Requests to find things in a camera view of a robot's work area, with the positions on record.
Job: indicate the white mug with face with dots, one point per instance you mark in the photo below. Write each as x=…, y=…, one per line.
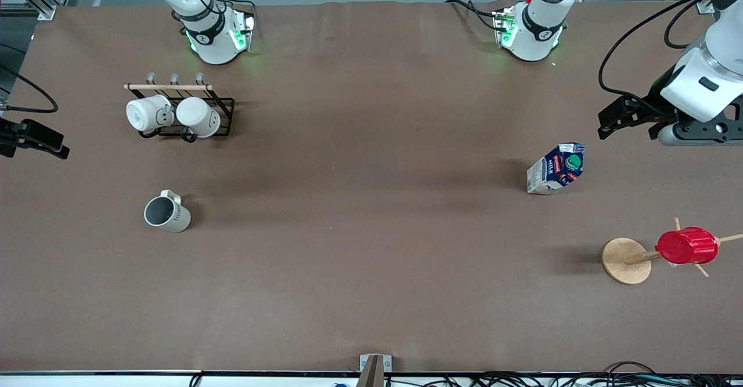
x=145, y=114

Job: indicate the grey metal camera bracket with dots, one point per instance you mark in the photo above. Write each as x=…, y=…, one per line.
x=375, y=369

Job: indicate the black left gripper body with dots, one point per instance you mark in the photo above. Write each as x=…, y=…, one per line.
x=655, y=107

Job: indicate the red plastic cup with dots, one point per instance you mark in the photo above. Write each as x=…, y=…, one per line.
x=688, y=246

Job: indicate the blue white milk carton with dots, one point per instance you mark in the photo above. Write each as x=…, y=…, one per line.
x=551, y=173

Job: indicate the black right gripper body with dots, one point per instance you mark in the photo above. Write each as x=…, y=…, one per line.
x=7, y=133

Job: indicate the plain white mug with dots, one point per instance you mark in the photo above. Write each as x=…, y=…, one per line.
x=197, y=114

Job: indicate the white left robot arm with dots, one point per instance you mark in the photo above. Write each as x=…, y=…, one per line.
x=534, y=36

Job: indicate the wooden mug tree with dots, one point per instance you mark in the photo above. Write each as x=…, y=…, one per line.
x=624, y=259

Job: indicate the grey ceramic mug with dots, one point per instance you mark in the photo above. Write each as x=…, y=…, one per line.
x=177, y=219

